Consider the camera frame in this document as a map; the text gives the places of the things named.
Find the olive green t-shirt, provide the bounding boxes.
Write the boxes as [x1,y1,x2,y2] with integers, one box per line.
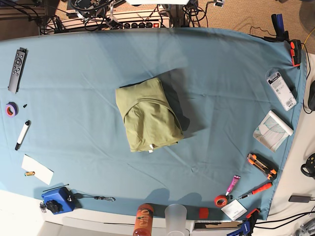
[116,77,184,153]

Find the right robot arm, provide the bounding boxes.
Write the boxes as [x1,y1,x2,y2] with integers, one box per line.
[68,0,124,32]

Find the blue table cloth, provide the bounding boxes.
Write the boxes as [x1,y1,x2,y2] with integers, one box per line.
[0,28,307,215]

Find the black power strip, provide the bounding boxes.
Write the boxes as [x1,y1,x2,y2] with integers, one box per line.
[122,20,170,29]

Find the orange drink can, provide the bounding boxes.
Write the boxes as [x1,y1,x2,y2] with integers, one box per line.
[133,204,154,236]

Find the frosted plastic cup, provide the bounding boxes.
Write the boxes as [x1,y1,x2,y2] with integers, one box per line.
[164,204,187,236]

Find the pink glue tube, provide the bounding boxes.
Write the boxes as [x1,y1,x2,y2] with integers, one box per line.
[225,175,241,196]

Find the orange tape roll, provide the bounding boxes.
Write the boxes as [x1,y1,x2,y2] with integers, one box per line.
[214,195,229,208]

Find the white square card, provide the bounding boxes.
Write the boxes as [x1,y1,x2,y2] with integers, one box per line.
[221,199,247,221]

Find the orange black utility knife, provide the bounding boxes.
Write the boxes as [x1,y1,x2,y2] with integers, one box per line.
[247,153,278,181]

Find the blue box with knob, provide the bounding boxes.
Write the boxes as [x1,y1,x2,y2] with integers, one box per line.
[41,187,75,214]

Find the white paper card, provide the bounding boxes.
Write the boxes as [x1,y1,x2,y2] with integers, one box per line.
[21,154,54,185]

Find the white marker pen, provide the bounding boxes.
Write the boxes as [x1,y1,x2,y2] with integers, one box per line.
[15,120,31,150]

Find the blue bar clamp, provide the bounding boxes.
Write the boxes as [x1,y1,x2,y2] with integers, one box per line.
[227,208,260,236]

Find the small gold battery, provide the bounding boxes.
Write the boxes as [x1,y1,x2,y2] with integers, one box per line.
[25,172,35,176]

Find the purple tape roll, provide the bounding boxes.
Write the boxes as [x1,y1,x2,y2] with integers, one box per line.
[5,102,18,118]

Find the blue black clamp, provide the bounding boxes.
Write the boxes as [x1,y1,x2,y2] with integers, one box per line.
[263,14,290,42]

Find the grey remote control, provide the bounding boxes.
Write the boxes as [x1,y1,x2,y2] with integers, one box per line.
[8,48,28,93]

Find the black computer mouse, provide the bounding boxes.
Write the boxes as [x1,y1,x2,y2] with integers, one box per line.
[307,81,315,111]

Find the orange black clamp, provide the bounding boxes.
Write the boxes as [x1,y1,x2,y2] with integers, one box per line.
[290,39,302,69]

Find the black power adapter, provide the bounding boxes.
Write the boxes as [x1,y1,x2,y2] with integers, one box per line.
[288,195,312,203]

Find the black lanyard with carabiner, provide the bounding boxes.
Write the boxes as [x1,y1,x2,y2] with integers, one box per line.
[73,193,116,202]

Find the orange handled screwdriver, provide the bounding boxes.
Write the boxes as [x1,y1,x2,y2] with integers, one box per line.
[238,182,273,200]

